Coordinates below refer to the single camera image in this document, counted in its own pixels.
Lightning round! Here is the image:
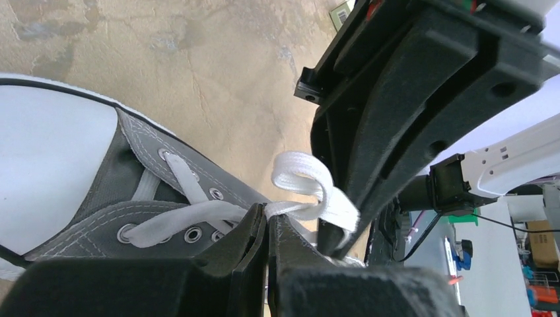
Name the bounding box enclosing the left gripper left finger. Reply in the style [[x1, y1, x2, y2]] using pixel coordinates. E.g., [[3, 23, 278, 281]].
[[1, 204, 267, 316]]

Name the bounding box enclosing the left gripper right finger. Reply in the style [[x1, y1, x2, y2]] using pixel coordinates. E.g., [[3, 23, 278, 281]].
[[268, 215, 464, 316]]

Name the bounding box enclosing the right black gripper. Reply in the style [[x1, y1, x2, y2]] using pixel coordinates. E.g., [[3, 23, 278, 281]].
[[295, 1, 559, 258]]

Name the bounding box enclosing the grey canvas sneaker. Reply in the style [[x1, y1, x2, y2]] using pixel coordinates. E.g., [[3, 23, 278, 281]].
[[1, 73, 266, 281]]

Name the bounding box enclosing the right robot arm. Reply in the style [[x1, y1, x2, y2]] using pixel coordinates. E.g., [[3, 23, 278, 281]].
[[295, 1, 559, 259]]

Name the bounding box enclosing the small white green box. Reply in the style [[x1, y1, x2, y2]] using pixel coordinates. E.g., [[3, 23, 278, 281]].
[[329, 0, 355, 31]]

